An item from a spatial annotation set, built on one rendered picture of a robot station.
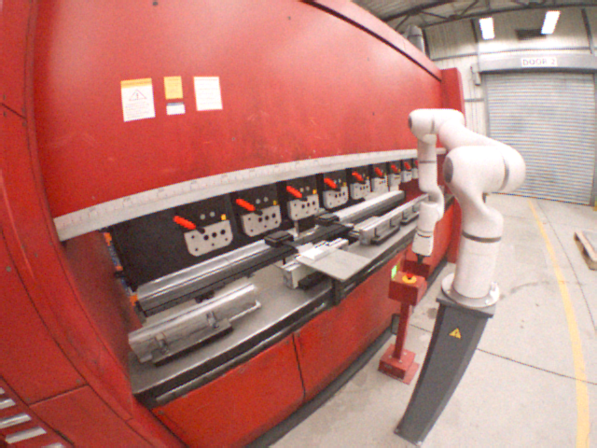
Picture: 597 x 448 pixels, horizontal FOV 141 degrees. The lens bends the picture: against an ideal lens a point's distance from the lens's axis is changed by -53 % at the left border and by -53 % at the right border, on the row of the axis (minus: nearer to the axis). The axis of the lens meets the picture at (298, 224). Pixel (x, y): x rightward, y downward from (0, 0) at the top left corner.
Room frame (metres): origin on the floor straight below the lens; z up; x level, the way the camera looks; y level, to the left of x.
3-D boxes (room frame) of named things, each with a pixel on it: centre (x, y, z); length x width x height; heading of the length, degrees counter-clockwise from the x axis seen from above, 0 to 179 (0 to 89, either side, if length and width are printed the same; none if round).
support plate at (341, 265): (0.81, -0.12, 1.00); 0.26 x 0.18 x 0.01; 38
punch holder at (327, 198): (1.03, -0.17, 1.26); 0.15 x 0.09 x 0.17; 128
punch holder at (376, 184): (1.28, -0.49, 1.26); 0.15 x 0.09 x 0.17; 128
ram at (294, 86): (1.33, -0.54, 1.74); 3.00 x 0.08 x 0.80; 128
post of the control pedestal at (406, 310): (0.93, -0.55, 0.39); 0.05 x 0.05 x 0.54; 43
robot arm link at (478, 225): (0.46, -0.47, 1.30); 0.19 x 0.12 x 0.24; 75
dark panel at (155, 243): (1.19, 0.47, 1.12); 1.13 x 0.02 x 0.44; 128
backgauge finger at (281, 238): (1.05, 0.07, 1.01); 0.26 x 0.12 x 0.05; 38
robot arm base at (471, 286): (0.45, -0.50, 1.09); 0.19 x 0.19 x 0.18
